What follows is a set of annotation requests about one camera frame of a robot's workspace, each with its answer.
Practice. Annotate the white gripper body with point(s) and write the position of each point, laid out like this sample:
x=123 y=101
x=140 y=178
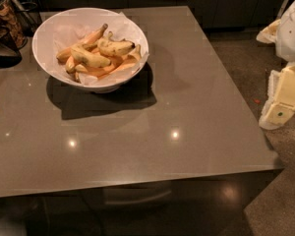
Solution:
x=291 y=36

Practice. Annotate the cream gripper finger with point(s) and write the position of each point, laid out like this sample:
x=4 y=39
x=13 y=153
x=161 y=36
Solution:
x=269 y=33
x=280 y=105

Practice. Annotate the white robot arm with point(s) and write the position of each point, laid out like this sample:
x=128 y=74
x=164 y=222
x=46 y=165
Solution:
x=280 y=105

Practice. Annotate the right end yellow banana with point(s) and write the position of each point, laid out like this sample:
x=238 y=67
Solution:
x=130 y=60

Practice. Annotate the white paper bowl liner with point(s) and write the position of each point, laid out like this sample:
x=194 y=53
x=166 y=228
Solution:
x=97 y=49

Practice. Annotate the long upper yellow banana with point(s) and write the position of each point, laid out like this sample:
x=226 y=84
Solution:
x=63 y=55

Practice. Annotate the orange bottom banana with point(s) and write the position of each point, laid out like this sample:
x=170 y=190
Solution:
x=98 y=72

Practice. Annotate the small left yellow banana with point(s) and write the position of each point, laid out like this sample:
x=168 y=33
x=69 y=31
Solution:
x=70 y=65

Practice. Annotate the small red floor scrap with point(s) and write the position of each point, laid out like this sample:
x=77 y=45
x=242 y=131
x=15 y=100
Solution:
x=257 y=101

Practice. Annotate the black kettle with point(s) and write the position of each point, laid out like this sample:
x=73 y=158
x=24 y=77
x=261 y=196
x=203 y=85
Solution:
x=9 y=52

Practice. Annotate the patterned glass jar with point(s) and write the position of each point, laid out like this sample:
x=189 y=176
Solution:
x=9 y=19

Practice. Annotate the black wire rack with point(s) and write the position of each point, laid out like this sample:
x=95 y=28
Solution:
x=29 y=16

